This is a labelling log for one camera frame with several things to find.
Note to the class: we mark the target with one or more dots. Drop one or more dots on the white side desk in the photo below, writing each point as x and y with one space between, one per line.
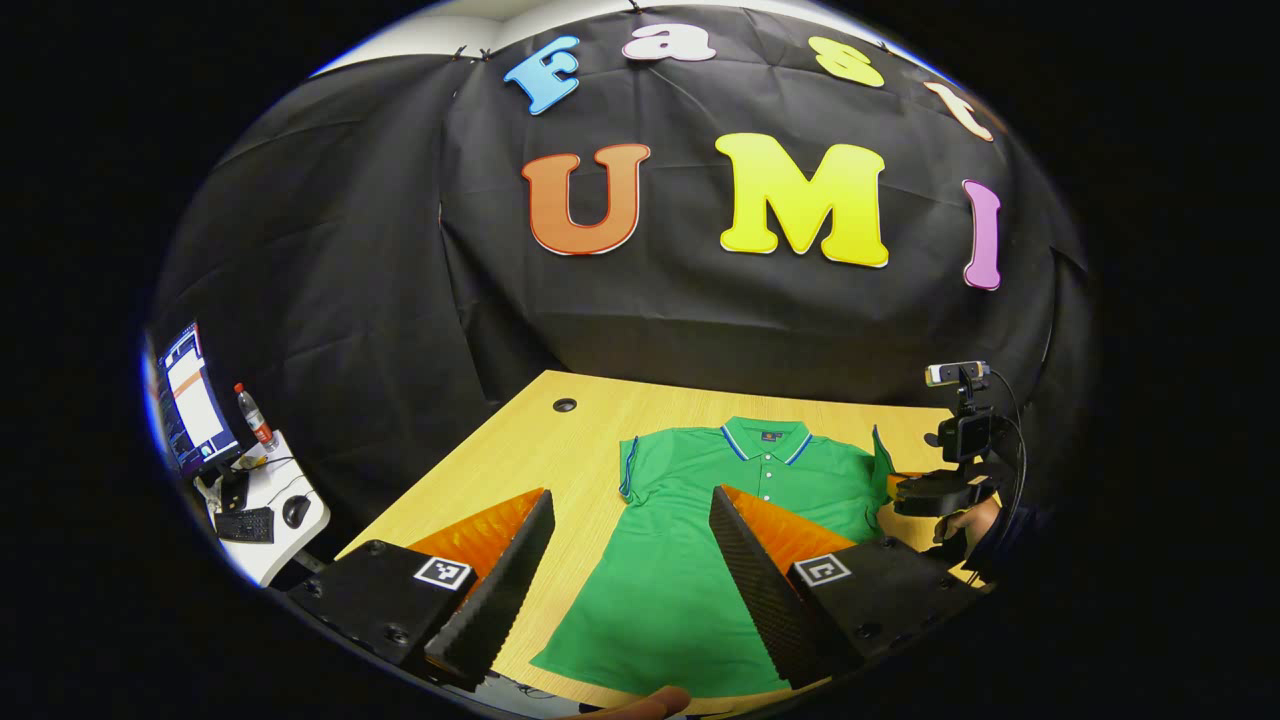
270 560

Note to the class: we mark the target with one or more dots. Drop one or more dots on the black computer mouse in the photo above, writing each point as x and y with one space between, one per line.
297 511

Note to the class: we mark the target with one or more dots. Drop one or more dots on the computer monitor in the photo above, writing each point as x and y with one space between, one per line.
190 400

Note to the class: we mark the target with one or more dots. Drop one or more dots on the black keyboard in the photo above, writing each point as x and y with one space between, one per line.
245 525

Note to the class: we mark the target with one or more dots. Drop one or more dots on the clear bottle with red label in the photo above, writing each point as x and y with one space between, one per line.
255 420

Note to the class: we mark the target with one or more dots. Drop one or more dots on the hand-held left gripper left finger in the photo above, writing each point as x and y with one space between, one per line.
500 600

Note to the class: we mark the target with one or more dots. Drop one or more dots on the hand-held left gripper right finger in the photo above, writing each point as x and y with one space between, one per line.
760 590

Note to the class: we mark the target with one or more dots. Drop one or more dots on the green T-shirt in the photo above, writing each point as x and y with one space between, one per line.
680 560

